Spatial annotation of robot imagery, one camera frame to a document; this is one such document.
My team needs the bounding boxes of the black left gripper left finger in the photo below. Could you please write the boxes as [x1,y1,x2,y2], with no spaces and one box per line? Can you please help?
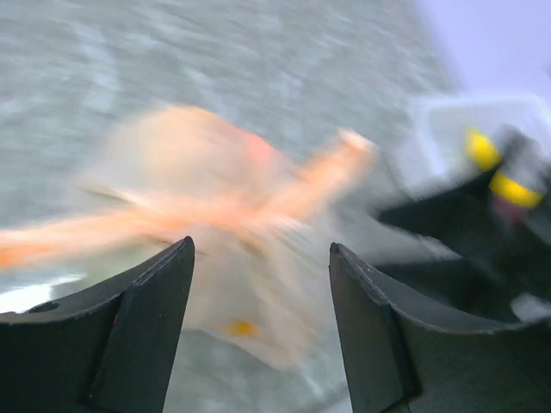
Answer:
[1,237,195,412]

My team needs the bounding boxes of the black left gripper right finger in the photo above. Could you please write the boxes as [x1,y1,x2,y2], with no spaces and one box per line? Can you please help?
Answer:
[329,243,550,412]

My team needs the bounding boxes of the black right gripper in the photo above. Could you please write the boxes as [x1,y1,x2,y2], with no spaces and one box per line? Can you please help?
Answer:
[375,159,550,323]

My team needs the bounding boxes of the orange translucent plastic bag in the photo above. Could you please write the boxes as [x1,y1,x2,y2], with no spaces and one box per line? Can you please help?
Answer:
[1,106,375,370]

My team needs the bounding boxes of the yellow banana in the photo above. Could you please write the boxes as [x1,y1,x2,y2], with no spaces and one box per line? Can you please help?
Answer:
[465,126,548,210]

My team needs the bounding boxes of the white perforated plastic basket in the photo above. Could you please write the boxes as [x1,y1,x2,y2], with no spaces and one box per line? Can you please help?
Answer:
[395,92,550,188]

